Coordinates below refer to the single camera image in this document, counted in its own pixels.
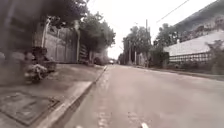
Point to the building with pale roof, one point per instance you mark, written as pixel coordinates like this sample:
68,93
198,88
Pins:
196,45

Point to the robot's own part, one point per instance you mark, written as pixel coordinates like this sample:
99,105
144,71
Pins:
144,126

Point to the large overhanging tree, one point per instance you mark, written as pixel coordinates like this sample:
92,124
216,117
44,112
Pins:
20,30

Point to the green bush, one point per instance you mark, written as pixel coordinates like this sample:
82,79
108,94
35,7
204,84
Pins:
216,58

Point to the grey wall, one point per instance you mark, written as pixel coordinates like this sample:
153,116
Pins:
60,46

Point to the square manhole cover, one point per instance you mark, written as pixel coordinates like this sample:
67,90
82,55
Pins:
25,106

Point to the vehicle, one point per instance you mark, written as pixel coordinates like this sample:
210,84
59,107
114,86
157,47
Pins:
111,62

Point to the grey asphalt road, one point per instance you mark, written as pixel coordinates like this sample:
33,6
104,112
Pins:
150,100

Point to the dark tree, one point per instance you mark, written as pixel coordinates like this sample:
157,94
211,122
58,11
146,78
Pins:
165,36

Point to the low plants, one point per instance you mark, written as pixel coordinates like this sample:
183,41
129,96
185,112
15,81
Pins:
40,70

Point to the group of trees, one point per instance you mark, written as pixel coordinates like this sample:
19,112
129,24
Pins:
136,41

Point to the pale concrete kerb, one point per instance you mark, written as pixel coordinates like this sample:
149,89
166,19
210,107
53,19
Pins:
66,108

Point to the pale pole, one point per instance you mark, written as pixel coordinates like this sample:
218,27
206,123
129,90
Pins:
77,43

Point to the grey concrete sidewalk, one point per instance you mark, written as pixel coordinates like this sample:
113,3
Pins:
71,76

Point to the utility pole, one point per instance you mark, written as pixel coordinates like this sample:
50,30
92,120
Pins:
146,36

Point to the green tree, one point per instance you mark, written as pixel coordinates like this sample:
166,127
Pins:
96,33

